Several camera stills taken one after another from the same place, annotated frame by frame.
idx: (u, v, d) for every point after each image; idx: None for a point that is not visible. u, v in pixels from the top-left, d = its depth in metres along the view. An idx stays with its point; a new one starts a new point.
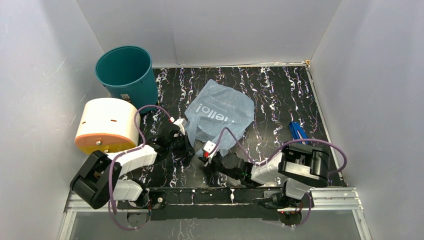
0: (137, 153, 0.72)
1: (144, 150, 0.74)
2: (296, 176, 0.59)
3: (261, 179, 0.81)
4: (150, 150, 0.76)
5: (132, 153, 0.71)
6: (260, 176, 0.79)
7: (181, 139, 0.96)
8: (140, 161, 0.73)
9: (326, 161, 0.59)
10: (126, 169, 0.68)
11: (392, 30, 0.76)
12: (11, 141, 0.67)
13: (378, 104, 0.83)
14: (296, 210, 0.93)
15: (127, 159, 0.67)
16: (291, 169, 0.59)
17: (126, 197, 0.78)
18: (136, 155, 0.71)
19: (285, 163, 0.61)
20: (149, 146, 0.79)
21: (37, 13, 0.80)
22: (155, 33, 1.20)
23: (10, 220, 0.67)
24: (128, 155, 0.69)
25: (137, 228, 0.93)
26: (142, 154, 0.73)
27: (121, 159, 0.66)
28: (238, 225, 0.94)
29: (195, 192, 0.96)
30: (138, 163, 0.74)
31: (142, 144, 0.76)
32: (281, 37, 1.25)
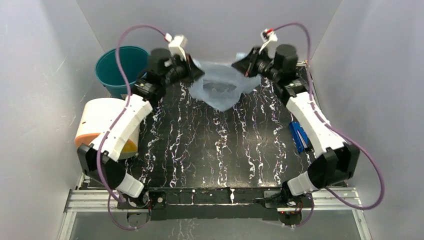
0: (124, 121, 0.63)
1: (132, 111, 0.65)
2: (322, 165, 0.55)
3: (293, 107, 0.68)
4: (137, 103, 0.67)
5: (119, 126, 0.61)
6: (300, 116, 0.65)
7: (182, 64, 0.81)
8: (134, 123, 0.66)
9: (342, 177, 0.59)
10: (121, 145, 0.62)
11: (392, 29, 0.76)
12: (11, 142, 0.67)
13: (377, 104, 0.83)
14: (296, 210, 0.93)
15: (115, 138, 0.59)
16: (330, 163, 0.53)
17: (130, 190, 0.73)
18: (125, 124, 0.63)
19: (334, 158, 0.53)
20: (136, 98, 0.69)
21: (37, 13, 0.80)
22: (155, 33, 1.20)
23: (11, 219, 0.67)
24: (115, 132, 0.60)
25: (137, 228, 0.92)
26: (130, 117, 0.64)
27: (109, 141, 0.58)
28: (238, 225, 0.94)
29: (195, 192, 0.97)
30: (133, 126, 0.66)
31: (126, 104, 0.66)
32: (281, 37, 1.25)
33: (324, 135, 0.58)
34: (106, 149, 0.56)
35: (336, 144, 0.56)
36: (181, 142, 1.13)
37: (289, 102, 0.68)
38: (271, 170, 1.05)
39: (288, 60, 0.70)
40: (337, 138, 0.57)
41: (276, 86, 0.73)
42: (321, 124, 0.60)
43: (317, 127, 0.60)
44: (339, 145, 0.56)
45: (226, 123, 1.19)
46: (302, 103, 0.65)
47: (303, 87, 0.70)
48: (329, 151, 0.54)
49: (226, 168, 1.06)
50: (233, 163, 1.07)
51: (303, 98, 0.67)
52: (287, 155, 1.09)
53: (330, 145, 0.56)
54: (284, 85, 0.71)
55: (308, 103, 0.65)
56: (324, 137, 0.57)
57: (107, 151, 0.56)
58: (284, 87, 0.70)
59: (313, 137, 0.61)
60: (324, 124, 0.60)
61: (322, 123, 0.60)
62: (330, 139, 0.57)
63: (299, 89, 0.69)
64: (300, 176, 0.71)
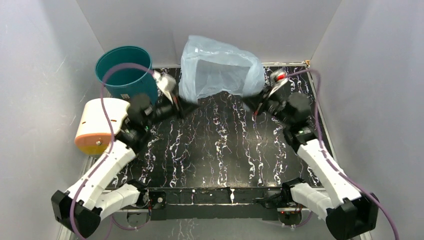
0: (103, 170, 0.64)
1: (114, 158, 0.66)
2: (339, 216, 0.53)
3: (304, 155, 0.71)
4: (120, 148, 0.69)
5: (98, 174, 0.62)
6: (315, 164, 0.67)
7: (168, 105, 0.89)
8: (114, 170, 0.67)
9: (363, 228, 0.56)
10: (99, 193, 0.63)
11: (393, 29, 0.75)
12: (11, 142, 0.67)
13: (377, 104, 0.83)
14: (296, 210, 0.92)
15: (93, 186, 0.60)
16: (348, 215, 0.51)
17: (124, 204, 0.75)
18: (105, 171, 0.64)
19: (355, 210, 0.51)
20: (119, 144, 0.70)
21: (37, 12, 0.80)
22: (155, 33, 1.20)
23: (11, 219, 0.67)
24: (93, 180, 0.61)
25: (137, 228, 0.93)
26: (111, 164, 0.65)
27: (85, 190, 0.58)
28: (238, 225, 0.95)
29: (195, 192, 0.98)
30: (113, 172, 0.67)
31: (108, 150, 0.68)
32: (281, 37, 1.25)
33: (340, 185, 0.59)
34: (81, 199, 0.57)
35: (353, 195, 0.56)
36: (181, 142, 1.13)
37: (299, 148, 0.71)
38: (271, 170, 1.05)
39: (299, 113, 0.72)
40: (353, 188, 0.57)
41: (286, 133, 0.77)
42: (334, 173, 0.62)
43: (332, 176, 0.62)
44: (355, 197, 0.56)
45: (226, 123, 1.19)
46: (314, 151, 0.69)
47: (312, 134, 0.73)
48: (347, 202, 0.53)
49: (226, 168, 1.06)
50: (233, 163, 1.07)
51: (314, 145, 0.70)
52: (287, 155, 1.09)
53: (347, 196, 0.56)
54: (294, 134, 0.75)
55: (318, 150, 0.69)
56: (340, 187, 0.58)
57: (82, 200, 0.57)
58: (294, 135, 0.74)
59: (328, 186, 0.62)
60: (339, 173, 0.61)
61: (336, 172, 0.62)
62: (345, 189, 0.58)
63: (308, 137, 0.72)
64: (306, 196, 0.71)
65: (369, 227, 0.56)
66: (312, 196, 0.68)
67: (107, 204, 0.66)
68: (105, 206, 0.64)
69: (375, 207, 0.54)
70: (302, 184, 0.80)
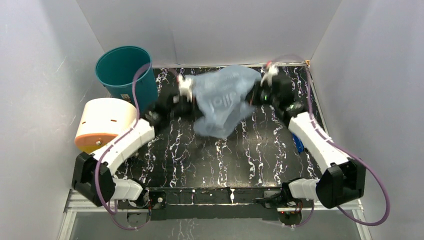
0: (125, 141, 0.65)
1: (137, 132, 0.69)
2: (327, 181, 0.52)
3: (295, 128, 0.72)
4: (144, 126, 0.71)
5: (121, 142, 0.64)
6: (303, 134, 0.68)
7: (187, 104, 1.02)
8: (135, 144, 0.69)
9: (351, 196, 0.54)
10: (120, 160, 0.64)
11: (392, 29, 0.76)
12: (11, 142, 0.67)
13: (378, 104, 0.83)
14: (297, 210, 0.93)
15: (117, 152, 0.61)
16: (335, 178, 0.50)
17: (127, 196, 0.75)
18: (128, 143, 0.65)
19: (341, 171, 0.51)
20: (144, 121, 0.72)
21: (37, 12, 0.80)
22: (156, 33, 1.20)
23: (11, 219, 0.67)
24: (118, 146, 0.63)
25: (137, 228, 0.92)
26: (135, 137, 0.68)
27: (109, 154, 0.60)
28: (238, 225, 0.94)
29: (195, 192, 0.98)
30: (135, 146, 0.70)
31: (133, 125, 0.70)
32: (281, 37, 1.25)
33: (328, 152, 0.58)
34: (106, 161, 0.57)
35: (341, 160, 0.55)
36: (181, 142, 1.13)
37: (291, 123, 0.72)
38: (271, 170, 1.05)
39: (284, 85, 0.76)
40: (342, 155, 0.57)
41: (278, 109, 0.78)
42: (323, 141, 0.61)
43: (320, 143, 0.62)
44: (343, 162, 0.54)
45: None
46: (303, 124, 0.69)
47: (303, 108, 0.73)
48: (335, 166, 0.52)
49: (226, 168, 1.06)
50: (233, 163, 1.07)
51: (304, 118, 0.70)
52: (287, 155, 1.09)
53: (334, 161, 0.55)
54: (285, 108, 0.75)
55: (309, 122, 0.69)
56: (329, 154, 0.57)
57: (106, 162, 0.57)
58: (285, 109, 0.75)
59: (318, 155, 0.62)
60: (326, 141, 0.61)
61: (324, 140, 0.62)
62: (334, 155, 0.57)
63: (300, 111, 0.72)
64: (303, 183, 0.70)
65: (358, 196, 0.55)
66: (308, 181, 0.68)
67: (118, 183, 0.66)
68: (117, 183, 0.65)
69: (361, 172, 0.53)
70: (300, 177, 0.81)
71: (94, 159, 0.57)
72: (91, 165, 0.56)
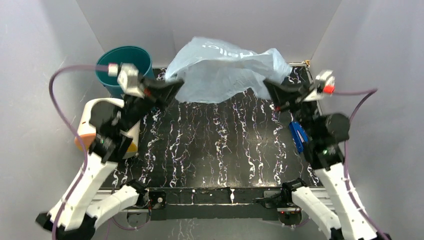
0: (79, 192, 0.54)
1: (89, 177, 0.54)
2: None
3: (322, 176, 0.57)
4: (95, 163, 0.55)
5: (75, 195, 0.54)
6: (329, 186, 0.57)
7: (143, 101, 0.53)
8: (94, 185, 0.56)
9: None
10: (84, 209, 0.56)
11: (393, 29, 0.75)
12: (11, 142, 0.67)
13: (378, 104, 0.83)
14: (296, 210, 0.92)
15: (72, 209, 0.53)
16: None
17: (123, 205, 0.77)
18: (82, 192, 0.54)
19: None
20: (95, 158, 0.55)
21: (36, 13, 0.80)
22: (156, 33, 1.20)
23: (12, 219, 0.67)
24: (70, 202, 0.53)
25: (137, 228, 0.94)
26: (87, 185, 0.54)
27: (66, 212, 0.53)
28: (238, 225, 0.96)
29: (195, 192, 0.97)
30: (97, 186, 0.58)
31: (83, 166, 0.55)
32: (281, 37, 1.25)
33: (357, 223, 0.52)
34: (62, 223, 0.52)
35: (369, 236, 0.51)
36: (181, 142, 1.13)
37: (321, 173, 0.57)
38: (271, 170, 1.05)
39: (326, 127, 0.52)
40: (369, 228, 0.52)
41: (308, 151, 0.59)
42: (355, 209, 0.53)
43: (350, 210, 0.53)
44: (371, 239, 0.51)
45: (226, 123, 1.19)
46: (336, 178, 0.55)
47: (337, 153, 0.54)
48: None
49: (226, 168, 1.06)
50: (233, 163, 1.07)
51: (338, 171, 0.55)
52: (287, 155, 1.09)
53: (363, 236, 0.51)
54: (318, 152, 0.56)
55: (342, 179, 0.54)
56: (358, 227, 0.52)
57: (63, 225, 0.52)
58: (316, 154, 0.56)
59: (341, 216, 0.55)
60: (359, 210, 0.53)
61: (356, 207, 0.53)
62: (363, 229, 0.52)
63: (333, 159, 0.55)
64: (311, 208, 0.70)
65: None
66: (317, 207, 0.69)
67: (102, 210, 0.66)
68: (101, 213, 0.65)
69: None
70: (304, 187, 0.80)
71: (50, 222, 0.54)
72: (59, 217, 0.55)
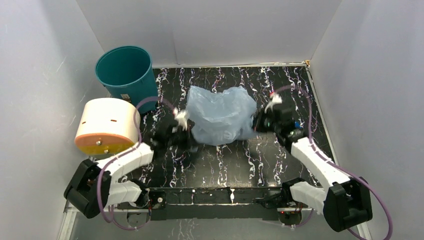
0: (128, 156, 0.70)
1: (138, 152, 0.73)
2: (332, 202, 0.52)
3: (296, 152, 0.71)
4: (146, 148, 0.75)
5: (125, 157, 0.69)
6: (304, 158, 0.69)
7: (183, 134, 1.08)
8: (135, 163, 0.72)
9: (360, 218, 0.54)
10: (116, 176, 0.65)
11: (392, 29, 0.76)
12: (11, 142, 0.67)
13: (377, 104, 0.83)
14: (296, 210, 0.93)
15: (119, 165, 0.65)
16: (340, 197, 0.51)
17: (125, 199, 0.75)
18: (127, 159, 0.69)
19: (343, 191, 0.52)
20: (144, 145, 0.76)
21: (37, 12, 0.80)
22: (156, 33, 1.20)
23: (11, 219, 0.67)
24: (121, 160, 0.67)
25: (137, 228, 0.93)
26: (136, 156, 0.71)
27: (112, 166, 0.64)
28: (238, 226, 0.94)
29: (195, 192, 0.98)
30: (134, 166, 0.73)
31: (136, 145, 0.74)
32: (281, 37, 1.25)
33: (329, 172, 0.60)
34: (108, 170, 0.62)
35: (343, 179, 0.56)
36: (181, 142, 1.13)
37: (292, 148, 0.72)
38: (271, 170, 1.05)
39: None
40: (342, 174, 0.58)
41: (280, 136, 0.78)
42: (323, 162, 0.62)
43: (321, 164, 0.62)
44: (345, 180, 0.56)
45: None
46: (304, 146, 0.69)
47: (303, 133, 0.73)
48: (338, 185, 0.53)
49: (226, 168, 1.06)
50: (233, 163, 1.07)
51: (304, 142, 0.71)
52: (287, 155, 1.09)
53: (336, 180, 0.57)
54: (286, 134, 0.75)
55: (308, 144, 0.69)
56: (330, 174, 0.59)
57: (109, 171, 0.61)
58: (287, 136, 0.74)
59: (319, 177, 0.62)
60: (327, 162, 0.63)
61: (324, 161, 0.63)
62: (335, 175, 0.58)
63: (301, 135, 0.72)
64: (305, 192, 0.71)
65: (366, 218, 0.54)
66: (311, 191, 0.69)
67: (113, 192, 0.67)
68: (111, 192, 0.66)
69: (365, 191, 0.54)
70: (301, 182, 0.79)
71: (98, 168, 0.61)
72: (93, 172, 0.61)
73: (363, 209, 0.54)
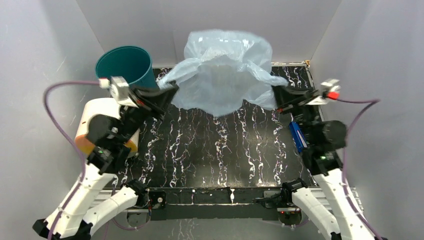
0: (78, 198, 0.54)
1: (86, 187, 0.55)
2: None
3: (321, 182, 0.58)
4: (94, 173, 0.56)
5: (74, 199, 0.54)
6: (329, 194, 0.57)
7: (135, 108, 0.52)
8: (92, 195, 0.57)
9: None
10: (78, 221, 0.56)
11: (392, 28, 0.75)
12: (11, 142, 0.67)
13: (378, 103, 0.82)
14: (297, 210, 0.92)
15: (68, 218, 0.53)
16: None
17: (125, 206, 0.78)
18: (78, 201, 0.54)
19: None
20: (94, 167, 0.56)
21: (37, 12, 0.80)
22: (156, 33, 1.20)
23: (11, 218, 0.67)
24: (68, 210, 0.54)
25: (137, 228, 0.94)
26: (84, 193, 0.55)
27: (61, 221, 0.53)
28: (238, 225, 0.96)
29: (195, 192, 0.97)
30: (94, 196, 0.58)
31: (81, 175, 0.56)
32: (281, 37, 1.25)
33: (356, 228, 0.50)
34: (58, 231, 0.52)
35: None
36: (181, 142, 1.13)
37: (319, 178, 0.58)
38: (271, 170, 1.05)
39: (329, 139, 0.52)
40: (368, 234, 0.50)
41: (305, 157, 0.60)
42: (353, 215, 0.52)
43: (348, 214, 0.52)
44: None
45: (226, 122, 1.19)
46: (334, 183, 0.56)
47: (335, 160, 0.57)
48: None
49: (226, 168, 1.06)
50: (233, 163, 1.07)
51: (336, 176, 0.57)
52: (287, 155, 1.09)
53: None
54: (316, 158, 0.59)
55: (340, 183, 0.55)
56: (357, 232, 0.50)
57: (58, 233, 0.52)
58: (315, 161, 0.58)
59: (342, 225, 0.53)
60: (357, 214, 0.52)
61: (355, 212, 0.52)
62: (362, 234, 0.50)
63: (330, 165, 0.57)
64: (310, 210, 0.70)
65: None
66: (316, 210, 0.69)
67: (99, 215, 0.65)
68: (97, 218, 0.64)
69: None
70: (304, 189, 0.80)
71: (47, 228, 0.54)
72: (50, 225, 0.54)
73: None
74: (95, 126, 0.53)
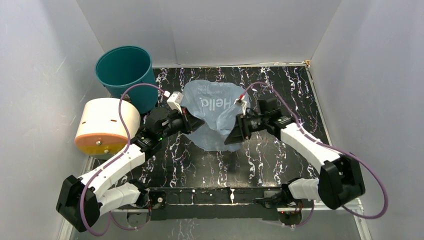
0: (115, 166, 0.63)
1: (127, 157, 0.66)
2: (325, 179, 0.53)
3: (286, 138, 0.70)
4: (135, 150, 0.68)
5: (112, 165, 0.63)
6: (295, 142, 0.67)
7: (178, 117, 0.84)
8: (125, 169, 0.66)
9: (355, 193, 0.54)
10: (105, 186, 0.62)
11: (391, 29, 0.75)
12: (11, 142, 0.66)
13: (377, 103, 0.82)
14: (296, 210, 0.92)
15: (106, 177, 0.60)
16: (330, 174, 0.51)
17: (123, 202, 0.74)
18: (118, 166, 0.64)
19: (334, 168, 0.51)
20: (135, 146, 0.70)
21: (37, 12, 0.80)
22: (155, 33, 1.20)
23: (11, 219, 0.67)
24: (106, 171, 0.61)
25: (137, 228, 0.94)
26: (124, 163, 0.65)
27: (97, 179, 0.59)
28: (238, 225, 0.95)
29: (195, 192, 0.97)
30: (124, 171, 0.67)
31: (124, 149, 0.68)
32: (281, 36, 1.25)
33: (320, 151, 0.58)
34: (93, 186, 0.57)
35: (333, 157, 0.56)
36: (181, 142, 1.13)
37: None
38: (271, 170, 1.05)
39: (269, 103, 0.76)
40: (333, 152, 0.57)
41: (268, 125, 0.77)
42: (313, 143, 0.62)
43: (311, 145, 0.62)
44: (336, 158, 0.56)
45: None
46: (292, 131, 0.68)
47: (291, 120, 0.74)
48: (328, 163, 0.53)
49: (226, 168, 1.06)
50: (233, 163, 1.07)
51: (292, 127, 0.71)
52: (287, 155, 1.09)
53: (328, 158, 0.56)
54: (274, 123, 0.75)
55: (297, 130, 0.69)
56: (321, 153, 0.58)
57: (93, 187, 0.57)
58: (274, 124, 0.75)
59: (311, 157, 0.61)
60: (317, 142, 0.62)
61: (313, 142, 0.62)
62: (326, 154, 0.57)
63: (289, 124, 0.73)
64: (303, 184, 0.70)
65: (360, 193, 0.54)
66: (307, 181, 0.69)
67: (108, 200, 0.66)
68: (105, 201, 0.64)
69: (357, 167, 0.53)
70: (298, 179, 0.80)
71: (81, 183, 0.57)
72: (77, 188, 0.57)
73: (356, 185, 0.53)
74: (157, 113, 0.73)
